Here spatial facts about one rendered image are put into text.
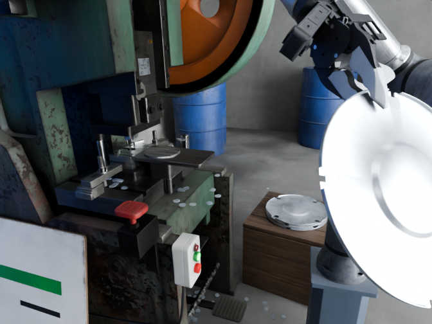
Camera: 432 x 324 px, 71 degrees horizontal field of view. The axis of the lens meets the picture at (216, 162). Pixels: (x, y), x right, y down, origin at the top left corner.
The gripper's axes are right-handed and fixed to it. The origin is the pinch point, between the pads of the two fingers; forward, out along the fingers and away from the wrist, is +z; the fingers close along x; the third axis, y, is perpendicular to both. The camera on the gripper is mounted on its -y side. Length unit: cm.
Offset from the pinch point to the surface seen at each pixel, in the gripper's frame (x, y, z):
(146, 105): 55, -9, -42
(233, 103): 283, 212, -186
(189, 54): 64, 22, -72
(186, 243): 56, -12, 2
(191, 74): 67, 20, -63
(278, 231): 90, 42, 7
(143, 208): 48, -22, -8
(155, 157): 65, -8, -28
